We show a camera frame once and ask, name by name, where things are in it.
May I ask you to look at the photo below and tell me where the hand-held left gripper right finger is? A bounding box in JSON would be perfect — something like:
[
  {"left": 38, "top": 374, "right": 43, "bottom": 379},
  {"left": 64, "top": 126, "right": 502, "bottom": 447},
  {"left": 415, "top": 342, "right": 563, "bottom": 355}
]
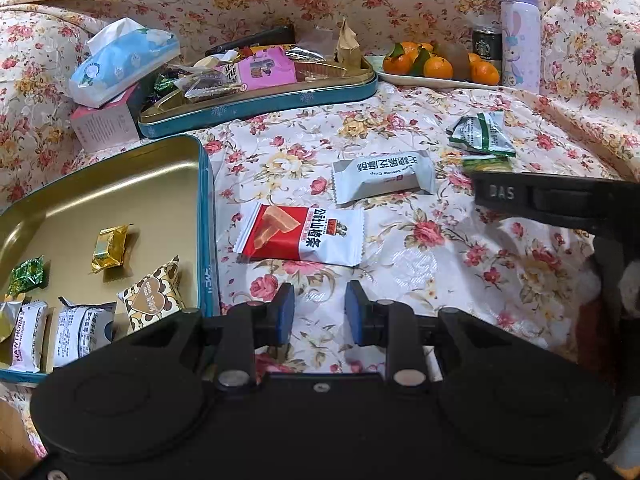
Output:
[{"left": 346, "top": 280, "right": 523, "bottom": 392}]

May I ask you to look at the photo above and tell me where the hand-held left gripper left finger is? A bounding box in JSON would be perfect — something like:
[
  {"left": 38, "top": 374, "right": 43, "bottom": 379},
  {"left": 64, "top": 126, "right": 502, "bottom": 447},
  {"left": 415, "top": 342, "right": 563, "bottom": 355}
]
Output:
[{"left": 122, "top": 282, "right": 296, "bottom": 392}]

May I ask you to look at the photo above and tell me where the red white snack packet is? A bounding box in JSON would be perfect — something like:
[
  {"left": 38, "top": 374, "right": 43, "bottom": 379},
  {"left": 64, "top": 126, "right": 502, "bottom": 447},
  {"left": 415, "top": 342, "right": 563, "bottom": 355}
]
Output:
[{"left": 232, "top": 203, "right": 366, "bottom": 267}]

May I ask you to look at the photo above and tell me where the brown heart print packet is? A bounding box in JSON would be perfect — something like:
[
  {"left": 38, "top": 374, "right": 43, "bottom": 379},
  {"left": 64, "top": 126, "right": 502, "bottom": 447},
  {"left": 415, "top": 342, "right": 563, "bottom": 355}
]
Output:
[{"left": 117, "top": 256, "right": 187, "bottom": 335}]

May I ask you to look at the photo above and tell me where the gold foil candy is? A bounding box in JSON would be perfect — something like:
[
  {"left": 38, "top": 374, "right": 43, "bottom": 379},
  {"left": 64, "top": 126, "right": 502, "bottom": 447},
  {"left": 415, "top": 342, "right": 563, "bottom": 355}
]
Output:
[{"left": 91, "top": 223, "right": 136, "bottom": 273}]

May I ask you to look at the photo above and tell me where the white blue snack packet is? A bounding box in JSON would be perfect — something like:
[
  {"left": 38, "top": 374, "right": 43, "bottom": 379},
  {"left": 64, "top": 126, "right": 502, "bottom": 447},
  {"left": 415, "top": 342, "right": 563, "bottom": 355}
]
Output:
[{"left": 51, "top": 296, "right": 118, "bottom": 368}]

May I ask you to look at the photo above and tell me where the gold tin tray blue rim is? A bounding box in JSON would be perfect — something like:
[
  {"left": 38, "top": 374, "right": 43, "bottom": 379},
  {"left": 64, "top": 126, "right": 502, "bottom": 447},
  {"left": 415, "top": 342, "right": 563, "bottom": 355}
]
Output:
[{"left": 0, "top": 135, "right": 219, "bottom": 386}]

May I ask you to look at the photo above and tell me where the white red-lettered snack packet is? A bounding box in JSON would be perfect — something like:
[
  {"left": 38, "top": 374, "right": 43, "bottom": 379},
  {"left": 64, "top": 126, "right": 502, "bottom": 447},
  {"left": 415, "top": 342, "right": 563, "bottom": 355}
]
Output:
[{"left": 7, "top": 300, "right": 51, "bottom": 373}]

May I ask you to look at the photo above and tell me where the gold snack packet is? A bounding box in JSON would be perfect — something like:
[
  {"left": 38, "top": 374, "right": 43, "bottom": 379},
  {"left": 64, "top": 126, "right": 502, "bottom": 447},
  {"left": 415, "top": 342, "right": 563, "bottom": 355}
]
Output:
[{"left": 0, "top": 296, "right": 25, "bottom": 343}]

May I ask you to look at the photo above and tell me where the blue tin of assorted snacks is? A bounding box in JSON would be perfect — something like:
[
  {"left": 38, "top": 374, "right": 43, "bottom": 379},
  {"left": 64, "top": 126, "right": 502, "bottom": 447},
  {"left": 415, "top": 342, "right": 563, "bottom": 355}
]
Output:
[{"left": 138, "top": 55, "right": 378, "bottom": 140}]

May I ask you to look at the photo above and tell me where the green yellow snack packet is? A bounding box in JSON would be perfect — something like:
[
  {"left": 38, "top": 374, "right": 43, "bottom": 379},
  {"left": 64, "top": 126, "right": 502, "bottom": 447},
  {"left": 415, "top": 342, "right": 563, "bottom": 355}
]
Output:
[{"left": 462, "top": 155, "right": 513, "bottom": 173}]

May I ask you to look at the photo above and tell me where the green white snack packet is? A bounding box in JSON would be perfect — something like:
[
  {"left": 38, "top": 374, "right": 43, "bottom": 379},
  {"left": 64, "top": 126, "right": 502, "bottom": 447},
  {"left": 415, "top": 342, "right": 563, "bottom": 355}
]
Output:
[{"left": 446, "top": 111, "right": 517, "bottom": 157}]

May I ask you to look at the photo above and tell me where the white grey crisp packet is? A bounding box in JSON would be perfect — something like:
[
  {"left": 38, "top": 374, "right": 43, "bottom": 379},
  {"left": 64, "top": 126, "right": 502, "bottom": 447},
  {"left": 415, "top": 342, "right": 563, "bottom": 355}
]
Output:
[{"left": 331, "top": 150, "right": 437, "bottom": 206}]

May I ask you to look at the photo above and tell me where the dark drink can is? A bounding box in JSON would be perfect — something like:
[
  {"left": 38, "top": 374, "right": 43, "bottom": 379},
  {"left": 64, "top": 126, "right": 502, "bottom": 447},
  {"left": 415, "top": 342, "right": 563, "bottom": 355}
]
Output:
[{"left": 472, "top": 27, "right": 503, "bottom": 71}]

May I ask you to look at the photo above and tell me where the purple thermos bottle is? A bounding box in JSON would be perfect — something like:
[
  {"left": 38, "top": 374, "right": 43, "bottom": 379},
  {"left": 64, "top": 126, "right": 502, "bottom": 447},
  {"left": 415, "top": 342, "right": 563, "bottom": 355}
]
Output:
[{"left": 500, "top": 0, "right": 542, "bottom": 93}]

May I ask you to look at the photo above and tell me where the brown kiwi fruit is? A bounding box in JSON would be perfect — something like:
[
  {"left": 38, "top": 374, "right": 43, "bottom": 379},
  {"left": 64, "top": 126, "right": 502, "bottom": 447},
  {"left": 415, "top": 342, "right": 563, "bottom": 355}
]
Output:
[{"left": 440, "top": 42, "right": 471, "bottom": 81}]

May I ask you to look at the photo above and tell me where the pile of tangerines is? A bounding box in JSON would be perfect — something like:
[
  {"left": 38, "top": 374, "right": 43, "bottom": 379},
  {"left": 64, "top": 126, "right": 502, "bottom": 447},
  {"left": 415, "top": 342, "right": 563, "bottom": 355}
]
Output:
[{"left": 382, "top": 41, "right": 501, "bottom": 86}]

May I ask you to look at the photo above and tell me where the white oblong plate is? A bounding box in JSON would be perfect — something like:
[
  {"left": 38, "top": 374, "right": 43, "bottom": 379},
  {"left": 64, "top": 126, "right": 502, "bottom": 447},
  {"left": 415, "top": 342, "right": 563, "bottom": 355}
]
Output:
[{"left": 375, "top": 57, "right": 516, "bottom": 92}]

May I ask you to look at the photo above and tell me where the clear plastic wrapper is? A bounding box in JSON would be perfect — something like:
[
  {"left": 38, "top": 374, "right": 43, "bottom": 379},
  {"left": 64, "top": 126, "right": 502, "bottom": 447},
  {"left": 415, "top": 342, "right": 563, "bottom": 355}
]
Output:
[{"left": 175, "top": 72, "right": 246, "bottom": 103}]

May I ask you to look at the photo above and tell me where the pink snack packet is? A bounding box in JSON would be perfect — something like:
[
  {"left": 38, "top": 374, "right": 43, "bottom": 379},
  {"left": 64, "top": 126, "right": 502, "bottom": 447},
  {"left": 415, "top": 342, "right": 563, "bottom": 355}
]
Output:
[{"left": 235, "top": 50, "right": 297, "bottom": 86}]

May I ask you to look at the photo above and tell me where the dark green foil candy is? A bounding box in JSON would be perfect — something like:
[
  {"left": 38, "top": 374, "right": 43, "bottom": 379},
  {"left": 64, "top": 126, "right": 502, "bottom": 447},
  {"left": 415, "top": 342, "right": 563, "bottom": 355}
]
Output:
[{"left": 152, "top": 72, "right": 181, "bottom": 96}]

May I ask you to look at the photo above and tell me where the pink cardboard box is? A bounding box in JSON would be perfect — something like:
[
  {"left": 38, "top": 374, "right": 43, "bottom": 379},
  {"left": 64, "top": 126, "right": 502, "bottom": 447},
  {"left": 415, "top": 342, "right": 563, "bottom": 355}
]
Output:
[{"left": 70, "top": 85, "right": 146, "bottom": 151}]

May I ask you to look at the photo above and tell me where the brown paper packet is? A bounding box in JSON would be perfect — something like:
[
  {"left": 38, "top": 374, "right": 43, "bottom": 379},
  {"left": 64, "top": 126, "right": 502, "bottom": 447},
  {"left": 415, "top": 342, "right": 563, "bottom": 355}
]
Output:
[{"left": 334, "top": 19, "right": 362, "bottom": 68}]

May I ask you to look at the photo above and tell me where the black oblong object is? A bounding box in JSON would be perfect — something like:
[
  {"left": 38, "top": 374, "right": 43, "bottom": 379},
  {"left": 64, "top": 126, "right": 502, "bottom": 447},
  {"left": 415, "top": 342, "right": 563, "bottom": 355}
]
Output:
[{"left": 205, "top": 25, "right": 296, "bottom": 57}]

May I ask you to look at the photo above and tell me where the blue white tissue pack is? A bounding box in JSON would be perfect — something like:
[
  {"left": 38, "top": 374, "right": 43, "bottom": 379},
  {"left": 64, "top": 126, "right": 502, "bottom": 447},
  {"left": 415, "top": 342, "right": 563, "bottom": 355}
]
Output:
[{"left": 68, "top": 17, "right": 181, "bottom": 108}]

